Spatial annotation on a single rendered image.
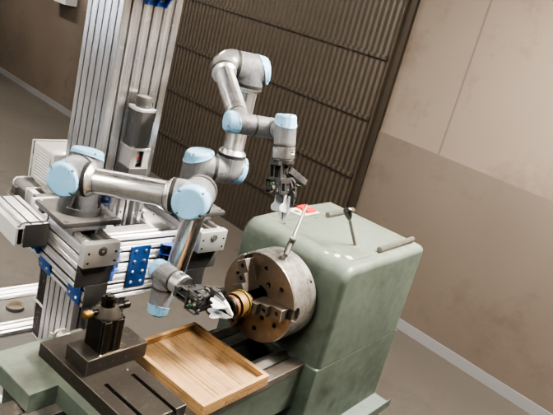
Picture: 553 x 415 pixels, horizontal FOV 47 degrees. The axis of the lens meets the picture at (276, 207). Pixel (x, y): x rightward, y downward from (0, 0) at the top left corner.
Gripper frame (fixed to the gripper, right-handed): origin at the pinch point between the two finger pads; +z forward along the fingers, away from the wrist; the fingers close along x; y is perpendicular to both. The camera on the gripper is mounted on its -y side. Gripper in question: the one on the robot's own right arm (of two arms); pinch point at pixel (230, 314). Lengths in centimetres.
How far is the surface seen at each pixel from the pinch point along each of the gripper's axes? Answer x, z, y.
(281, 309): 3.2, 9.0, -13.4
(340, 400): -45, 19, -59
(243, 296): 4.2, -1.7, -6.1
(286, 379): -24.6, 13.4, -22.5
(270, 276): 10.0, -0.4, -16.3
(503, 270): -31, 9, -259
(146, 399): -10.6, 9.7, 39.6
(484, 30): 108, -60, -268
